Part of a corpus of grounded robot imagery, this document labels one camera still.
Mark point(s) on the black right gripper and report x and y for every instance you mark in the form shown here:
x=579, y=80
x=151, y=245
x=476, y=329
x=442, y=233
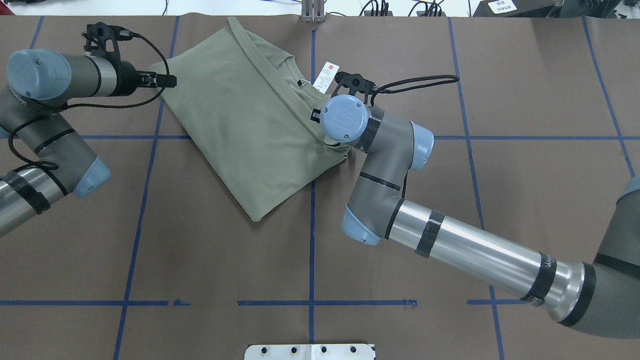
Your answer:
x=315, y=115

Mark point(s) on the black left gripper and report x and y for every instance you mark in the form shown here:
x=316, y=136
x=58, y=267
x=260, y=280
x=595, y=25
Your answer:
x=128, y=78

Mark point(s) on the olive green long-sleeve shirt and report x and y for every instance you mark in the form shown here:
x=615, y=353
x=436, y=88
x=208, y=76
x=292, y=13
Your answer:
x=247, y=107

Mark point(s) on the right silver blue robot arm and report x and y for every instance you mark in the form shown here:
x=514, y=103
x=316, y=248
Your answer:
x=600, y=298

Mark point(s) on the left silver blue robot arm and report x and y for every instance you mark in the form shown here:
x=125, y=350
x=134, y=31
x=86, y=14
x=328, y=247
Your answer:
x=56, y=161

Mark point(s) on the white shirt hang tag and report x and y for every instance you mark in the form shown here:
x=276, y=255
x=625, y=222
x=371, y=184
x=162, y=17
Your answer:
x=326, y=76

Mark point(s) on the black box white label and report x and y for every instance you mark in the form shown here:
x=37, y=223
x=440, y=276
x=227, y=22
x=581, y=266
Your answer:
x=514, y=8

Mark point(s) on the aluminium frame post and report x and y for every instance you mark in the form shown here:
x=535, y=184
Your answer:
x=313, y=11

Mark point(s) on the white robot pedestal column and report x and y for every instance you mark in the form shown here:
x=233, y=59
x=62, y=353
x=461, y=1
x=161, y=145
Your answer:
x=327, y=351

